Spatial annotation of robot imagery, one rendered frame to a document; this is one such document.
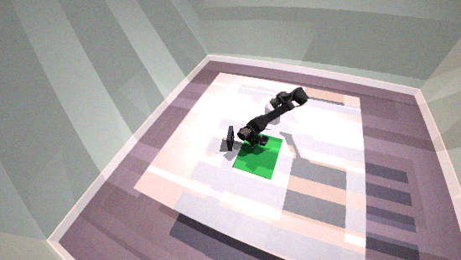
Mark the green circuit board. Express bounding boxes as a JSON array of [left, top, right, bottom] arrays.
[[232, 133, 282, 179]]

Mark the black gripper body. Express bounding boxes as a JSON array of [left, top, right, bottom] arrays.
[[247, 133, 269, 147]]

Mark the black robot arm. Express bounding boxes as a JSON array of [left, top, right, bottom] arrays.
[[237, 87, 309, 141]]

